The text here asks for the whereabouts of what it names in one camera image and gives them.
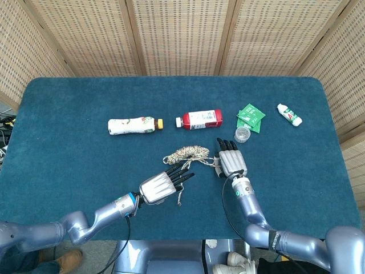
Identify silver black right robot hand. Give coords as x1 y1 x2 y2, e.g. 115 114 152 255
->
213 138 248 178

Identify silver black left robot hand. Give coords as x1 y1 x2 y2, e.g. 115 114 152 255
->
139 163 196 205

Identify beige braided rope bundle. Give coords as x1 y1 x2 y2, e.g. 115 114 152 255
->
162 145 222 207

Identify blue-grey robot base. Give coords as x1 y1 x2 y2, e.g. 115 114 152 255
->
112 239 252 274

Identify small clear plastic jar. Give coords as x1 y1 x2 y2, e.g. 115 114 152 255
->
234 126 252 143

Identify green sachet packet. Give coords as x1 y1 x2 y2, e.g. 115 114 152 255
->
236 116 262 134
236 103 266 128

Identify red juice bottle white cap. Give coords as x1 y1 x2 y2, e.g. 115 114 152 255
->
175 108 223 131

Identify white bottle yellow cap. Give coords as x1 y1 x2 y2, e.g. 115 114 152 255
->
107 116 164 136

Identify blue carpet table cover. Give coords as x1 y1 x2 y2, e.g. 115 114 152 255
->
0 75 362 242

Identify small white bottle green label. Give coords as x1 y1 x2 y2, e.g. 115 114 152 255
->
277 103 303 127

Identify white sneaker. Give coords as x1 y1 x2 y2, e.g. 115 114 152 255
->
212 263 258 274
227 252 257 267

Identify brown leather shoe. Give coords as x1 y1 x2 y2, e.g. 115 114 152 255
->
38 249 83 274

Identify woven wicker screen panel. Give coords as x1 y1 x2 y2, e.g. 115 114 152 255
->
24 0 146 77
125 0 237 76
296 0 365 200
0 0 75 106
218 0 354 76

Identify blue jeans leg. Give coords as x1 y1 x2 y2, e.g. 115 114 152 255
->
0 247 62 274

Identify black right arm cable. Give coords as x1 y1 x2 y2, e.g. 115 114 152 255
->
221 170 310 274

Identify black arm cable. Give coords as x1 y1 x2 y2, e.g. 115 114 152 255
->
104 194 141 274
221 170 310 274

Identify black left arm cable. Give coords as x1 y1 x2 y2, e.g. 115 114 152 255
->
104 194 141 274

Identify tangled floor cables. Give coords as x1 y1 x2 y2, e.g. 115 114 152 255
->
0 111 18 165

